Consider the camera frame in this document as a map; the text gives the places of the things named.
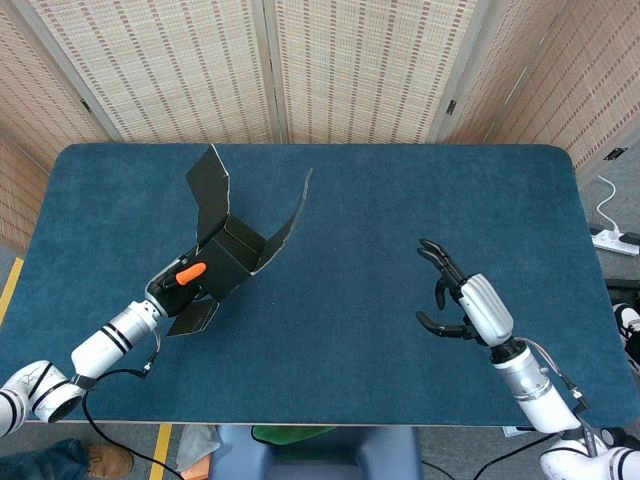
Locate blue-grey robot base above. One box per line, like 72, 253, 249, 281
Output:
208, 424, 422, 480

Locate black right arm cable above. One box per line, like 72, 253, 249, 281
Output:
472, 339, 609, 480

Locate orange cloth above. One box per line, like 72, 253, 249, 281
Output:
174, 457, 211, 480

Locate woven bamboo folding screen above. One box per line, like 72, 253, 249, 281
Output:
0, 0, 640, 254

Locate brown leather shoe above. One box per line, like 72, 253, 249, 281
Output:
85, 444, 135, 479

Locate blue jeans leg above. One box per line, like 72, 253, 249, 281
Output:
0, 438, 91, 480

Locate yellow floor tape strip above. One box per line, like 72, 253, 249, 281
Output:
0, 257, 25, 326
149, 423, 174, 480

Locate white power cable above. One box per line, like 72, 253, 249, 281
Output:
596, 174, 624, 236

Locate left robot hand orange thumb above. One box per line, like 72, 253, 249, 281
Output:
144, 254, 207, 319

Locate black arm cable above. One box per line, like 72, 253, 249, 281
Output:
74, 327, 180, 479
472, 339, 609, 480

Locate grey cloth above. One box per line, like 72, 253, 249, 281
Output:
172, 424, 221, 474

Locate black and white sneaker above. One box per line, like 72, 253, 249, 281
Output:
613, 302, 640, 374

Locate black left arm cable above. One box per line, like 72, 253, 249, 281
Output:
74, 327, 180, 479

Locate black cardboard box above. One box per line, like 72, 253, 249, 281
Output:
167, 143, 315, 338

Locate black equipment base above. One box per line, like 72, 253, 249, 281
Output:
605, 278, 640, 304

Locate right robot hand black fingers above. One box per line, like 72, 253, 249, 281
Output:
415, 238, 515, 347

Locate green cloth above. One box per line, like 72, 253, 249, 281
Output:
251, 424, 329, 447

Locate white power strip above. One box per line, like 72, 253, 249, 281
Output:
591, 227, 640, 257

